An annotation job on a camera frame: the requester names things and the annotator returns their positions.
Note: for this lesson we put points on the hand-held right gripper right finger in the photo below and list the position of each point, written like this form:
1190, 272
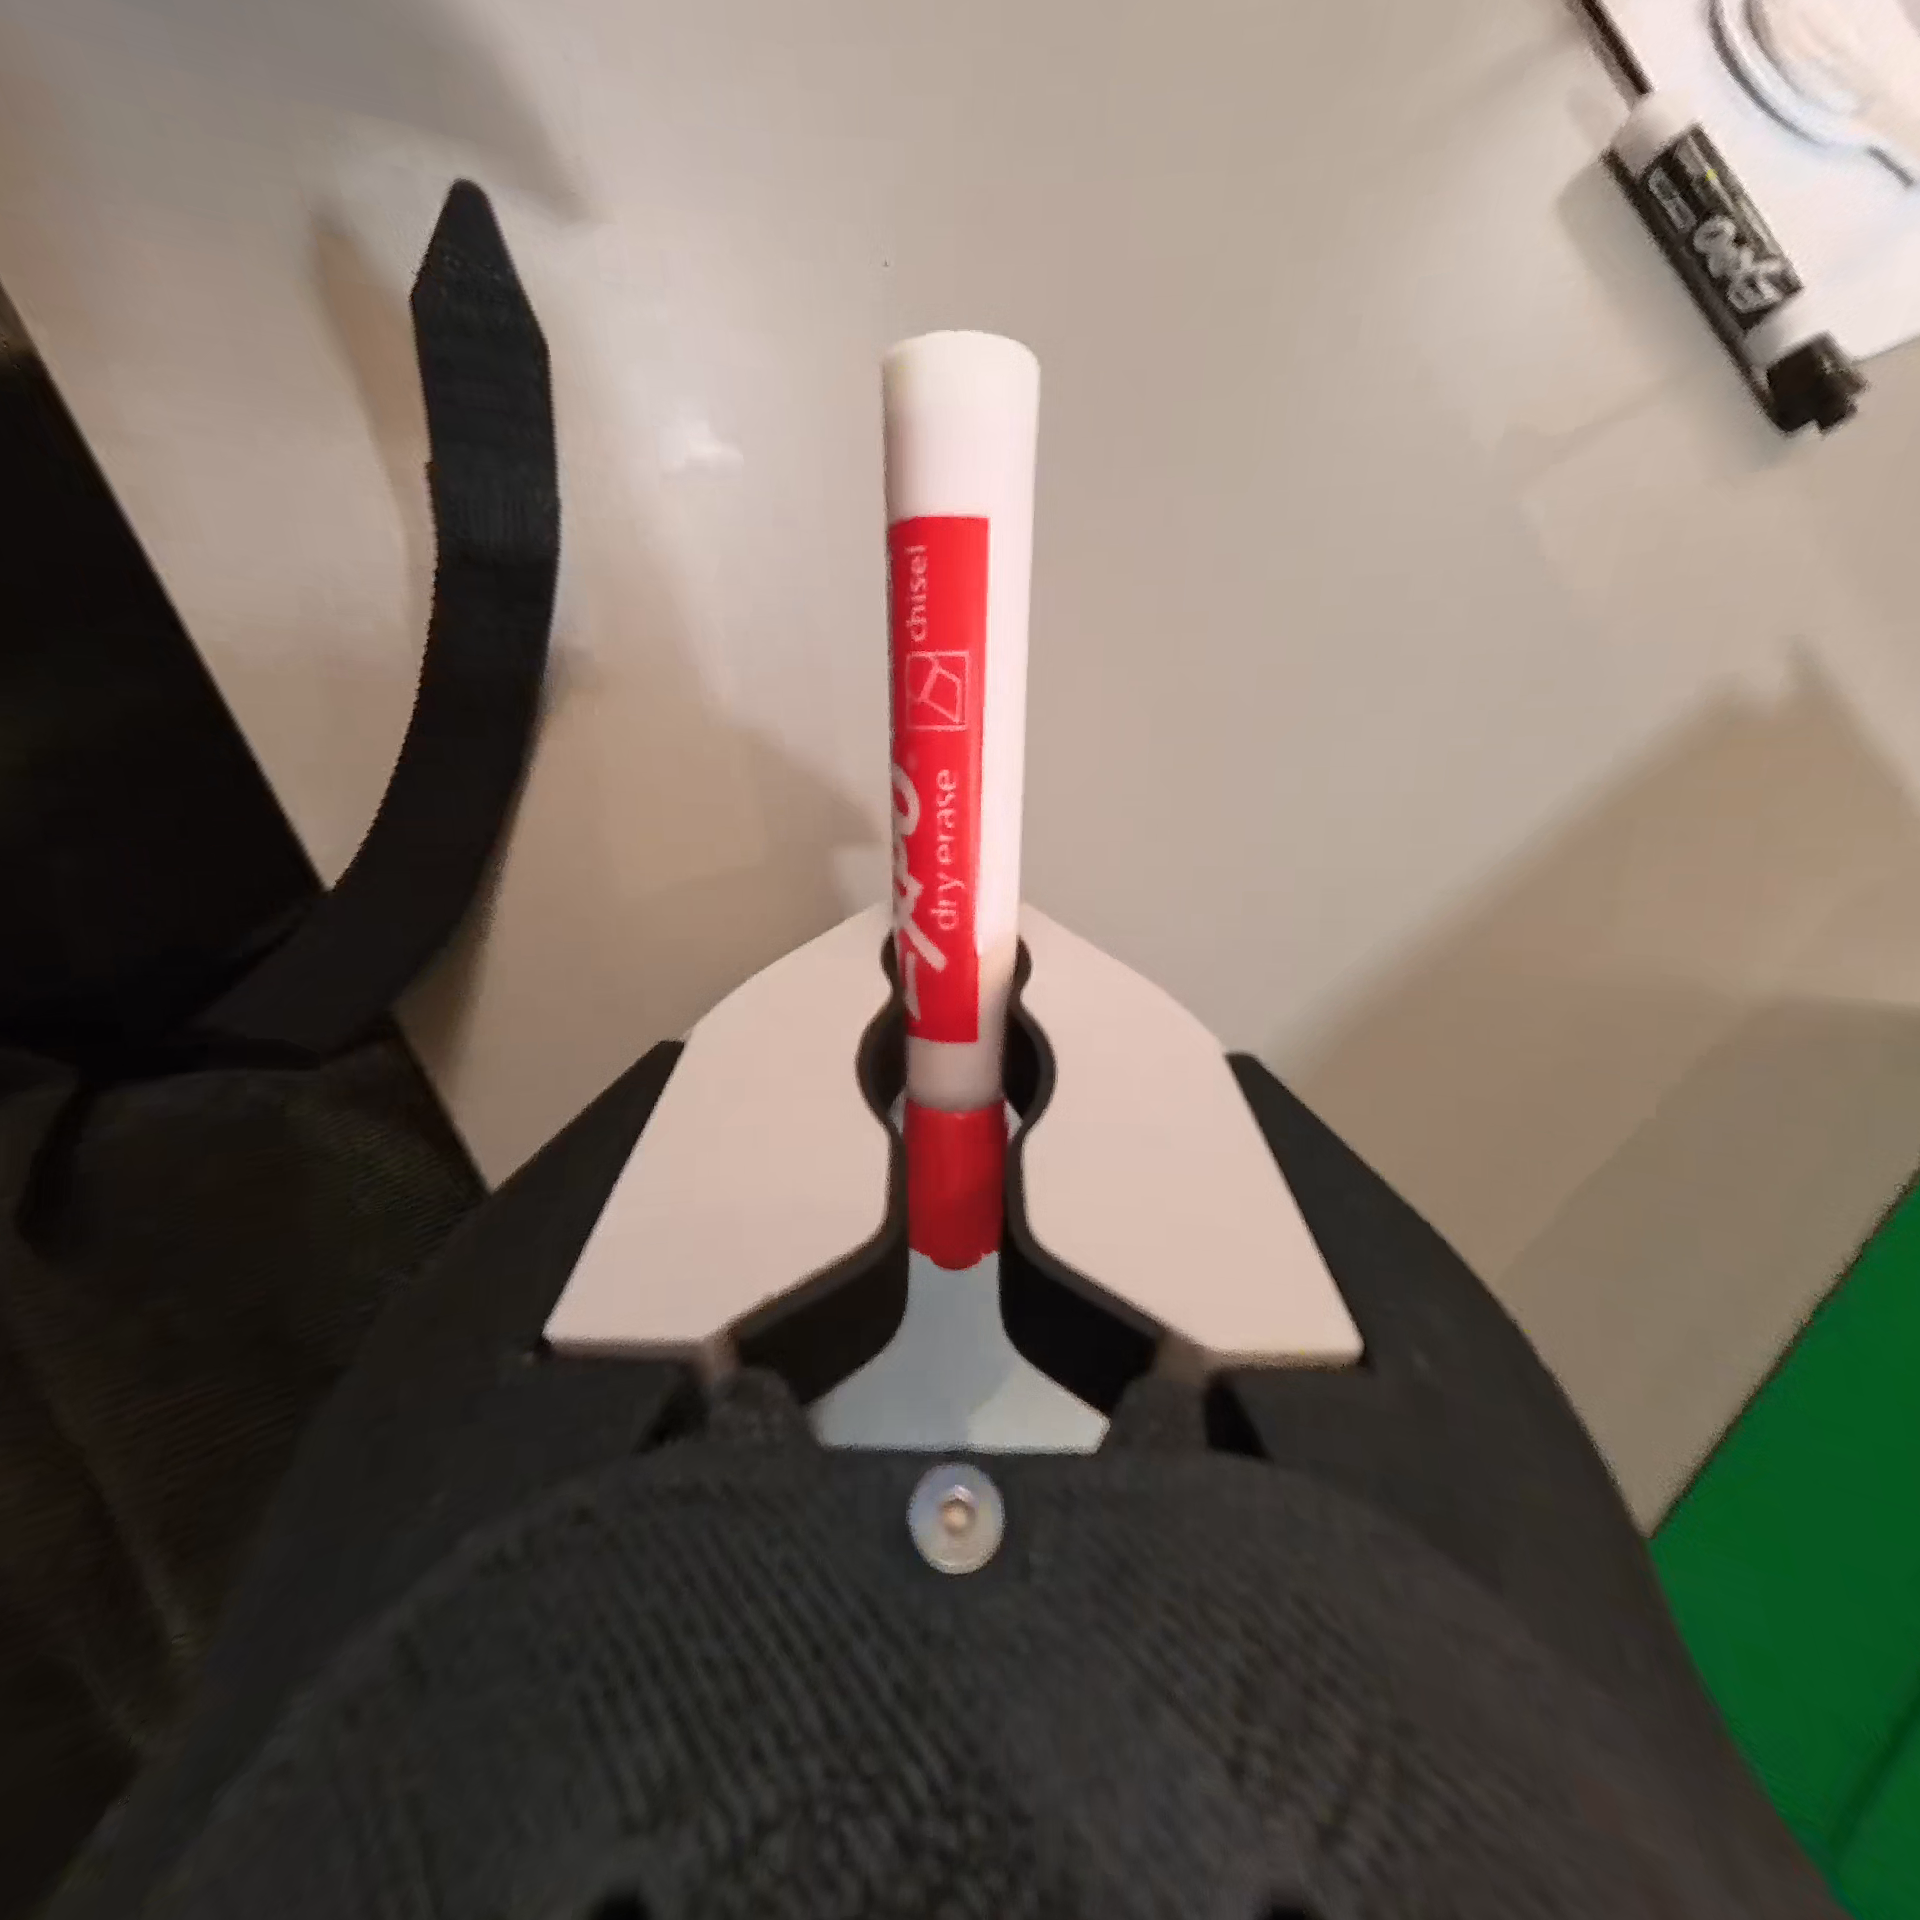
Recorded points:
1186, 1185

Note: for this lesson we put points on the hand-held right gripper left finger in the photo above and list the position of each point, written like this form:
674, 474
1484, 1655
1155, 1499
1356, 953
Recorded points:
734, 1185

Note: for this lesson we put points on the red dry erase marker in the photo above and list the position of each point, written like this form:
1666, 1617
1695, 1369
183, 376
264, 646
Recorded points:
962, 630

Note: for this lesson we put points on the black dry erase marker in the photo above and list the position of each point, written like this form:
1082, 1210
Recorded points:
1724, 255

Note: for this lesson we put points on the green plastic storage box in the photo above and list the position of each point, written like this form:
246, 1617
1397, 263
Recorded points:
1799, 1576

